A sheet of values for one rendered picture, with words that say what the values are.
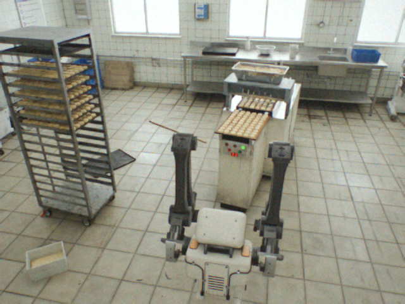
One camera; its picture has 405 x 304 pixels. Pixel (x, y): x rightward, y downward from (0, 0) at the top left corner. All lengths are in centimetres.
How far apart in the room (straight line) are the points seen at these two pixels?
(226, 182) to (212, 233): 202
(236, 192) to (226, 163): 34
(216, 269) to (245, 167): 189
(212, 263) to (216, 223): 17
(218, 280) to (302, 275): 168
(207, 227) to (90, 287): 180
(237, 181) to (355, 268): 130
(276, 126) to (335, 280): 165
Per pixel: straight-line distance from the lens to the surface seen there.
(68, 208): 367
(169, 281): 298
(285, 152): 144
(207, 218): 144
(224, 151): 320
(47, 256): 336
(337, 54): 664
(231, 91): 381
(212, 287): 156
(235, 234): 142
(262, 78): 367
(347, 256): 341
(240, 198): 348
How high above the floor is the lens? 231
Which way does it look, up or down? 30 degrees down
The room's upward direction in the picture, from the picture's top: straight up
